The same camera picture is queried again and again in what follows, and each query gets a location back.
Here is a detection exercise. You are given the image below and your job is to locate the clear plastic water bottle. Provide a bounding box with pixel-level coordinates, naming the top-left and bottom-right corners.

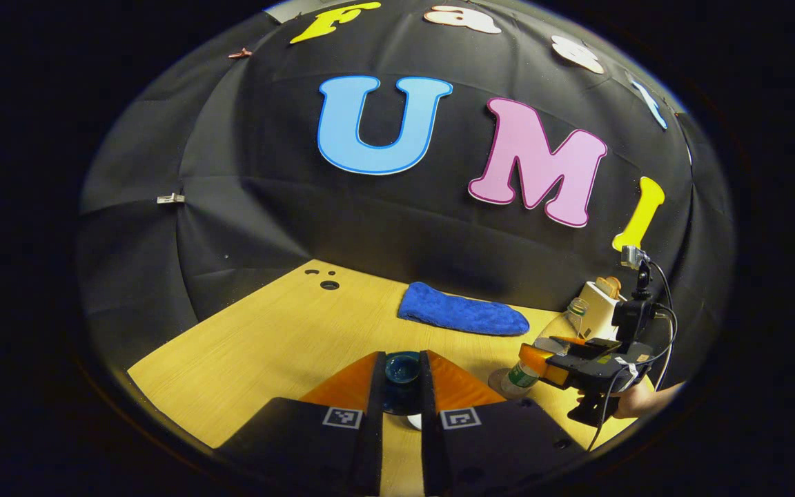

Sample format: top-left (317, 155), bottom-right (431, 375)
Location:
top-left (500, 298), bottom-right (590, 400)

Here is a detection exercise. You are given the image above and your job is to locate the black cable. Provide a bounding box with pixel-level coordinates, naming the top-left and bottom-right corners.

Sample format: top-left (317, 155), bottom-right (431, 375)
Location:
top-left (587, 260), bottom-right (678, 453)

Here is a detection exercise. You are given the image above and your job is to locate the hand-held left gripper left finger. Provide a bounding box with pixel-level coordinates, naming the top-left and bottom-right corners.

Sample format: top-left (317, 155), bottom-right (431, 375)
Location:
top-left (215, 351), bottom-right (386, 497)

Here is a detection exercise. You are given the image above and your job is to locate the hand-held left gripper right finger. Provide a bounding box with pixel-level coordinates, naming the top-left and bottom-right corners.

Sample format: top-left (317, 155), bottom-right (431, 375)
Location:
top-left (420, 350), bottom-right (588, 497)

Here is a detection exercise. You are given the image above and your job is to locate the white toaster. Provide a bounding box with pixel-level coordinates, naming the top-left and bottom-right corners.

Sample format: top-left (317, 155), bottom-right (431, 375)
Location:
top-left (576, 280), bottom-right (627, 340)

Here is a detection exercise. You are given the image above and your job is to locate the black backdrop cloth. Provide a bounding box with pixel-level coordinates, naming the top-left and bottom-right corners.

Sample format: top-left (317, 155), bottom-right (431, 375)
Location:
top-left (77, 0), bottom-right (736, 387)

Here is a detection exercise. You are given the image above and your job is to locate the blue towel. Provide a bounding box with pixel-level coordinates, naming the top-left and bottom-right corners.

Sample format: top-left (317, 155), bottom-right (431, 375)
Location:
top-left (397, 282), bottom-right (531, 338)

